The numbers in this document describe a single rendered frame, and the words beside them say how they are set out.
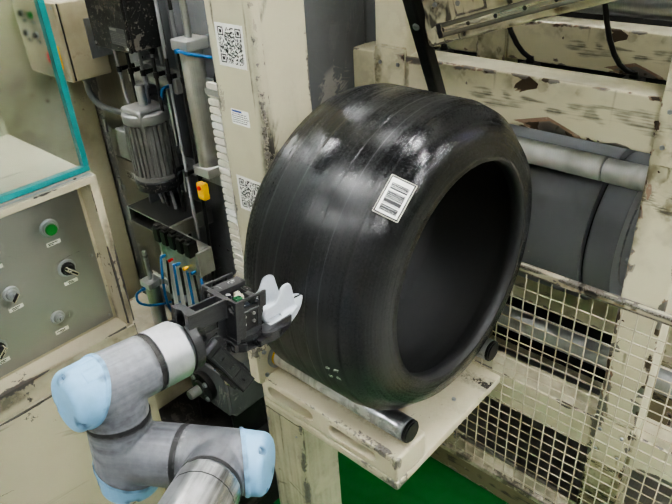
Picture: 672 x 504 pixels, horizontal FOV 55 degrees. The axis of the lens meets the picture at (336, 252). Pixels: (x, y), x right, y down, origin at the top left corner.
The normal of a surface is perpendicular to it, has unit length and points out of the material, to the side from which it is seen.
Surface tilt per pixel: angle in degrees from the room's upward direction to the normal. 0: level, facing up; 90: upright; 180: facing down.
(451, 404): 0
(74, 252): 90
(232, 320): 83
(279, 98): 90
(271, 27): 90
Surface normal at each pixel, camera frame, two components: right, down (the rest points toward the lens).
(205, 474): 0.23, -0.92
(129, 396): 0.74, 0.24
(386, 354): 0.61, 0.41
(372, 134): -0.30, -0.64
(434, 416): -0.05, -0.85
